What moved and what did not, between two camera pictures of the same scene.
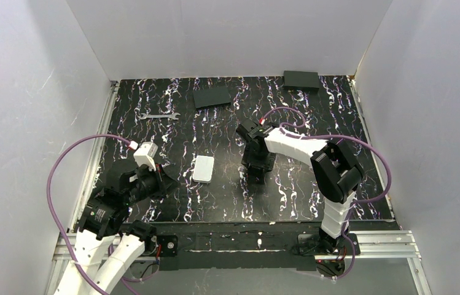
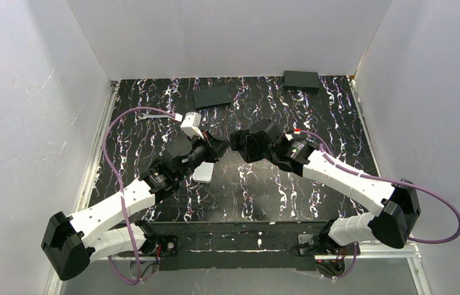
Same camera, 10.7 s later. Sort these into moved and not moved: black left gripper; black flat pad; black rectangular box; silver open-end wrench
Moved: black left gripper
Not moved: black flat pad; black rectangular box; silver open-end wrench
